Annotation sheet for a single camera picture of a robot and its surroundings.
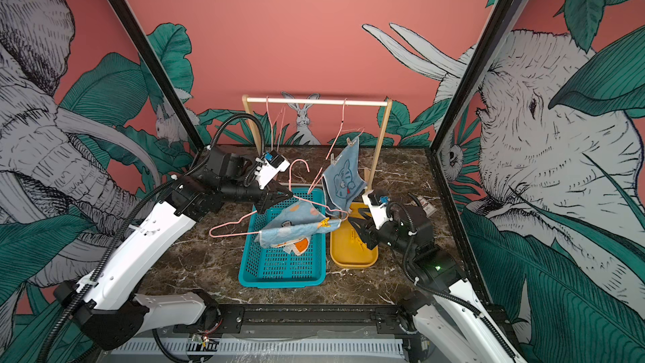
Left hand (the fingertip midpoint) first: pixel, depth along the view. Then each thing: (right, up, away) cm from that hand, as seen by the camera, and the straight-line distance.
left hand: (290, 190), depth 66 cm
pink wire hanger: (-17, +26, +50) cm, 59 cm away
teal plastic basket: (-11, -28, +18) cm, 35 cm away
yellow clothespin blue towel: (+9, -10, +7) cm, 16 cm away
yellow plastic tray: (+17, -22, +22) cm, 36 cm away
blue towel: (+16, +1, +32) cm, 36 cm away
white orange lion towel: (-1, -22, +22) cm, 31 cm away
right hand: (+17, -6, +2) cm, 18 cm away
